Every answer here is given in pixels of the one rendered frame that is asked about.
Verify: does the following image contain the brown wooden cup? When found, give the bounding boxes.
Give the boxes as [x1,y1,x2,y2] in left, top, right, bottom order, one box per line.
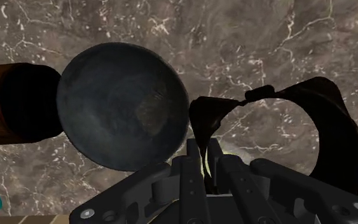
[0,62,64,147]

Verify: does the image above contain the black wristband loop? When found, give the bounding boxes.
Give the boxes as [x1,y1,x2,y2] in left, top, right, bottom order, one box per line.
[188,76,358,196]

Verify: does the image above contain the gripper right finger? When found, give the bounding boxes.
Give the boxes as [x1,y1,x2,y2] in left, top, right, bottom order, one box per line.
[208,138,358,224]

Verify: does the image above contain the dark grey bowl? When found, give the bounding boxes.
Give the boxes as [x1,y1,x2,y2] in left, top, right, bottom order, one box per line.
[56,41,191,172]

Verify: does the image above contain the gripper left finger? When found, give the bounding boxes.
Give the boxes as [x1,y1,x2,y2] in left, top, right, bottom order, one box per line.
[69,138,212,224]

